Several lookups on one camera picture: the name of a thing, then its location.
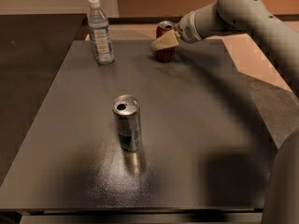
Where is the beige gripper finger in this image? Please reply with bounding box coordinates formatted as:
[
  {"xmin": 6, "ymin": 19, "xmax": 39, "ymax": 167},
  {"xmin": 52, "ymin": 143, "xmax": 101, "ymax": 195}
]
[{"xmin": 151, "ymin": 29, "xmax": 180, "ymax": 51}]

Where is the red coke can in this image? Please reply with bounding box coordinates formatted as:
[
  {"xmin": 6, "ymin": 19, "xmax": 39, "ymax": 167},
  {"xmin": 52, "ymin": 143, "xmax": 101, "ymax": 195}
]
[{"xmin": 155, "ymin": 20, "xmax": 178, "ymax": 63}]

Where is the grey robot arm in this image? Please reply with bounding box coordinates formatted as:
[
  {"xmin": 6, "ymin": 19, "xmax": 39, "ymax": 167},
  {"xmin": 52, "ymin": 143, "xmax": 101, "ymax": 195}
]
[{"xmin": 151, "ymin": 0, "xmax": 299, "ymax": 224}]

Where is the clear plastic water bottle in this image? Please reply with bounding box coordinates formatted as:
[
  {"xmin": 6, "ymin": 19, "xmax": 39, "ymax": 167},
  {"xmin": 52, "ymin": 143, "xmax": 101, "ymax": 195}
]
[{"xmin": 88, "ymin": 0, "xmax": 114, "ymax": 65}]

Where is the silver slim drink can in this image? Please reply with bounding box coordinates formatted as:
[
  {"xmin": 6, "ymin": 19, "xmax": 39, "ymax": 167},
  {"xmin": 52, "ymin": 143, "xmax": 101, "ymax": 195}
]
[{"xmin": 112, "ymin": 95, "xmax": 142, "ymax": 152}]

